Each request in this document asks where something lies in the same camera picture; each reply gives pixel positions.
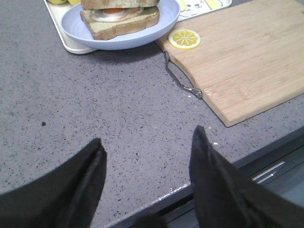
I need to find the rear yellow lemon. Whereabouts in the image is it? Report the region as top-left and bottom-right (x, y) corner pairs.
(48, 0), (67, 5)

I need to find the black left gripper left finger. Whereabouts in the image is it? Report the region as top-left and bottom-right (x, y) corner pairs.
(0, 138), (107, 228)

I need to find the bread slice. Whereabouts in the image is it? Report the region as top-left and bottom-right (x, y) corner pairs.
(81, 0), (159, 10)
(80, 6), (160, 40)

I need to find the fried egg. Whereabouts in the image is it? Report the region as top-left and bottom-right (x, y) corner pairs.
(91, 7), (143, 22)

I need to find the metal cutting board handle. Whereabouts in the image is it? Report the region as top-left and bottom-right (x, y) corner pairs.
(164, 51), (203, 99)

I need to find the white rectangular tray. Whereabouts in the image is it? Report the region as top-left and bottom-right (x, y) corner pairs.
(45, 0), (232, 54)

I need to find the wooden cutting board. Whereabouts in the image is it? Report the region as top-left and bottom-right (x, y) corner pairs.
(157, 0), (304, 127)

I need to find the front yellow lemon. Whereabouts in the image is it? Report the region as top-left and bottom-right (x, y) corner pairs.
(68, 0), (81, 6)

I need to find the yellow plastic fork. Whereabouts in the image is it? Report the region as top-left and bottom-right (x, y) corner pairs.
(178, 0), (186, 12)

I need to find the light blue round plate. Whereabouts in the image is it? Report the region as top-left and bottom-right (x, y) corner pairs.
(61, 0), (180, 50)

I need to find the lemon slice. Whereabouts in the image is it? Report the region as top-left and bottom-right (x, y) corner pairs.
(168, 29), (201, 49)

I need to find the yellow plastic knife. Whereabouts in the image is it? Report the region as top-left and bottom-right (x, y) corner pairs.
(205, 0), (222, 10)

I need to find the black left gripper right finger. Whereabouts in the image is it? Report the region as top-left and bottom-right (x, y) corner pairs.
(189, 125), (304, 228)

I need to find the yellow lemon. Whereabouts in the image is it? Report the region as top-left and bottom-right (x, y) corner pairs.
(48, 0), (67, 5)
(68, 0), (81, 6)

